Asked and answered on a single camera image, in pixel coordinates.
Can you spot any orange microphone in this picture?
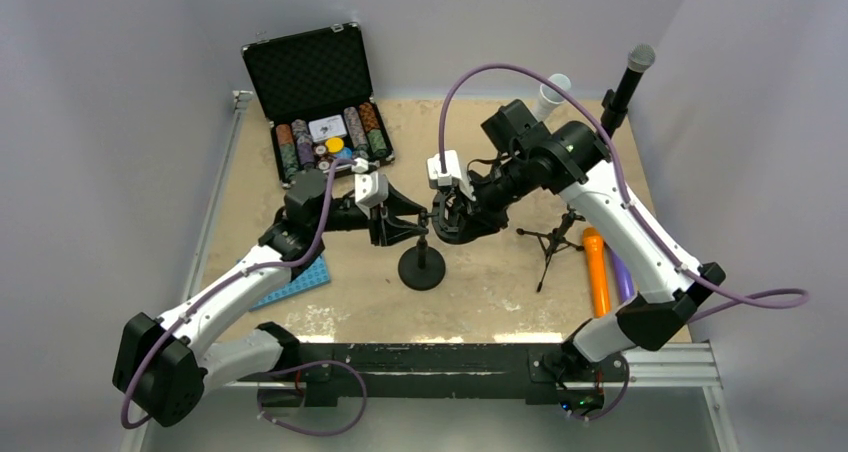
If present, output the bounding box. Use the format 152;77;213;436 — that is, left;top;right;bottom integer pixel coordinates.
582;227;611;318

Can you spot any yellow chip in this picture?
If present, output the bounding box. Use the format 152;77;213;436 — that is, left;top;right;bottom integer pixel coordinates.
324;137;345;154

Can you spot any blue building baseplate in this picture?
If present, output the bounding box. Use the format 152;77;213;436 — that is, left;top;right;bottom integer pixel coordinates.
249;255;331;312

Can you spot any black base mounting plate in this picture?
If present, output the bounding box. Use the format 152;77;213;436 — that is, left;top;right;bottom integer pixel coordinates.
267;343;605;414

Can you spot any white microphone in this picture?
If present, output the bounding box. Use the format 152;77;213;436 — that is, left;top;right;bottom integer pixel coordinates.
532;73;572;122

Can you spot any purple cable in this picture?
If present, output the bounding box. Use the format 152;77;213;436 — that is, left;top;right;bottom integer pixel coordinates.
438;63;811;324
120;159;362;430

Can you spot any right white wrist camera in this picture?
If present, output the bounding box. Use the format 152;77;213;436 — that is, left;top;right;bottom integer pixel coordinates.
426;150;476;201

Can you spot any black silver-head microphone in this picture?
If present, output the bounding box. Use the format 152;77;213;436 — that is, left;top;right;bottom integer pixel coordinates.
605;43;656;113

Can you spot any black shock mount round stand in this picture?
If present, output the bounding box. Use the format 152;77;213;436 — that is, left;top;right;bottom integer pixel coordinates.
398;193;459;291

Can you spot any black poker chip case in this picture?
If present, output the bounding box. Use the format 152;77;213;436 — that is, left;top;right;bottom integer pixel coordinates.
241;22;396;188

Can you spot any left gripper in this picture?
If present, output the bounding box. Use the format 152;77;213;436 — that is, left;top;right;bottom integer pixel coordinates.
314;187;427;250

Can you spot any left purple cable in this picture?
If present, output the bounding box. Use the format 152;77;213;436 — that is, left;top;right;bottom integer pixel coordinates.
120;159;362;430

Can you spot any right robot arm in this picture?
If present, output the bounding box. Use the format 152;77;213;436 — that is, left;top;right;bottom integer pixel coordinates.
427;100;726;379

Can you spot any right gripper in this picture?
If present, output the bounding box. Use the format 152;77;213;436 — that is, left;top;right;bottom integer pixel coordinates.
449;154;532;241

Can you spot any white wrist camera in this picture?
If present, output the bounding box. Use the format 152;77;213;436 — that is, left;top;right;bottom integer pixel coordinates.
426;150;476;201
351;158;389;213

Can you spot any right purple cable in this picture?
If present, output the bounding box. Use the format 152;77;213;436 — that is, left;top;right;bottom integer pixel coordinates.
438;63;811;324

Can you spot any black tripod shock mount stand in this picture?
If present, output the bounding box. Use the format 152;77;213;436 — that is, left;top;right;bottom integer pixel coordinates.
516;205;586;293

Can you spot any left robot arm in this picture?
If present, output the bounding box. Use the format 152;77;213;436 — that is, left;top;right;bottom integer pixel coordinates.
112;171;427;429

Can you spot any white card box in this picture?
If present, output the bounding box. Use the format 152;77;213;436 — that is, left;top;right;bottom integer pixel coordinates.
307;114;348;142

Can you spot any purple microphone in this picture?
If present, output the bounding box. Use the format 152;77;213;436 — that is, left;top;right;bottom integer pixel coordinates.
609;249;636;303

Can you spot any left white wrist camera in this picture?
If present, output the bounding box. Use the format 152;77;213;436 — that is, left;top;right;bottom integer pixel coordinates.
351;158;389;213

